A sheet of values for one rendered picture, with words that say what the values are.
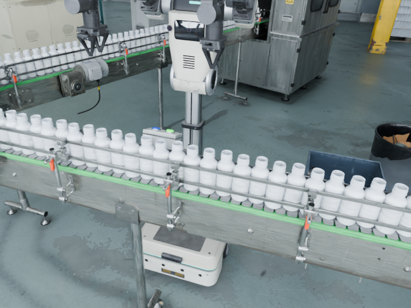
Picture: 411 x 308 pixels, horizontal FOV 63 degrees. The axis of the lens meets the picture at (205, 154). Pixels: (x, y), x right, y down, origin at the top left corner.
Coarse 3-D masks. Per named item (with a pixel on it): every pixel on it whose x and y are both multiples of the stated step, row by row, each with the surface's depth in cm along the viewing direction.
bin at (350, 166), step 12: (312, 156) 160; (324, 156) 158; (336, 156) 156; (348, 156) 155; (324, 168) 161; (336, 168) 159; (348, 168) 157; (360, 168) 156; (372, 168) 154; (348, 180) 160
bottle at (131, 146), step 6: (126, 138) 118; (132, 138) 118; (126, 144) 119; (132, 144) 119; (138, 144) 123; (126, 150) 119; (132, 150) 119; (138, 150) 121; (126, 156) 120; (132, 156) 120; (126, 162) 122; (132, 162) 121; (138, 162) 123; (132, 168) 123; (138, 168) 124; (126, 174) 125; (132, 174) 124; (138, 174) 125
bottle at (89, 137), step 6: (84, 126) 124; (90, 126) 126; (84, 132) 124; (90, 132) 123; (84, 138) 124; (90, 138) 124; (96, 138) 125; (90, 144) 124; (84, 150) 126; (90, 150) 126; (84, 156) 129; (90, 156) 127
